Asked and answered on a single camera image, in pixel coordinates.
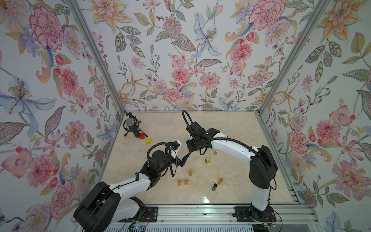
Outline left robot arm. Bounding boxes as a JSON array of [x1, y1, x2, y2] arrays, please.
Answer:
[[73, 141, 182, 232]]

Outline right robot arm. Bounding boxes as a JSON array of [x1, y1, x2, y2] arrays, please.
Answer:
[[179, 110, 278, 222]]

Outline black lipstick front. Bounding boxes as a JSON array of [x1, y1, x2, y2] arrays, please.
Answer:
[[212, 183, 218, 191]]

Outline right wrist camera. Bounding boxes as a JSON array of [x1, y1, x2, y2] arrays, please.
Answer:
[[190, 122, 206, 135]]

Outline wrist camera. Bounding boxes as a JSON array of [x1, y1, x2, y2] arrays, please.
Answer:
[[170, 140, 182, 152], [190, 122, 206, 135]]

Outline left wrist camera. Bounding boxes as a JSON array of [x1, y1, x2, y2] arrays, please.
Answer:
[[170, 140, 182, 152]]

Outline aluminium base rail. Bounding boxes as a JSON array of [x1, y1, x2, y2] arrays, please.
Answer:
[[101, 205, 323, 232]]

